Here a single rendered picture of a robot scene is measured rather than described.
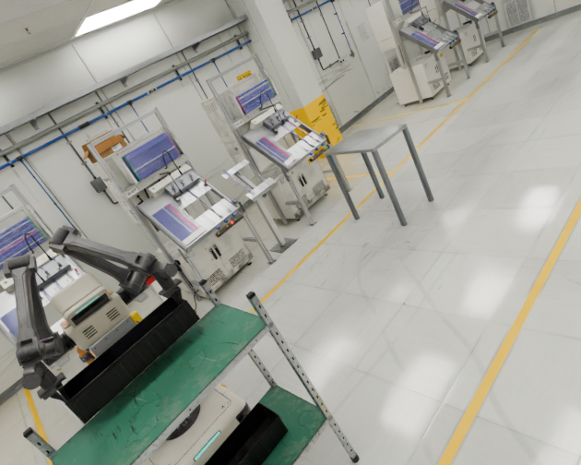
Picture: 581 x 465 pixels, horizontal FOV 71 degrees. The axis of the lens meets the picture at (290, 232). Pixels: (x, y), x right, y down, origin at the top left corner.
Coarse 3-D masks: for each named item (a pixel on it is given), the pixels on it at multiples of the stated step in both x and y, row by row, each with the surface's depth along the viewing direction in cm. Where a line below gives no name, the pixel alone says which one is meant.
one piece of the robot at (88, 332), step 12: (120, 300) 198; (96, 312) 191; (108, 312) 195; (120, 312) 198; (60, 324) 194; (84, 324) 188; (96, 324) 192; (108, 324) 195; (60, 336) 186; (72, 336) 185; (84, 336) 189; (96, 336) 192; (84, 348) 190
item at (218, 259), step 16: (224, 224) 432; (208, 240) 421; (224, 240) 433; (240, 240) 445; (160, 256) 446; (176, 256) 406; (192, 256) 410; (208, 256) 422; (224, 256) 433; (240, 256) 446; (192, 272) 411; (208, 272) 422; (224, 272) 434
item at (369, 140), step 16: (384, 128) 376; (400, 128) 355; (336, 144) 407; (352, 144) 380; (368, 144) 358; (368, 160) 426; (416, 160) 370; (336, 176) 410; (384, 176) 352; (352, 208) 423; (400, 208) 367
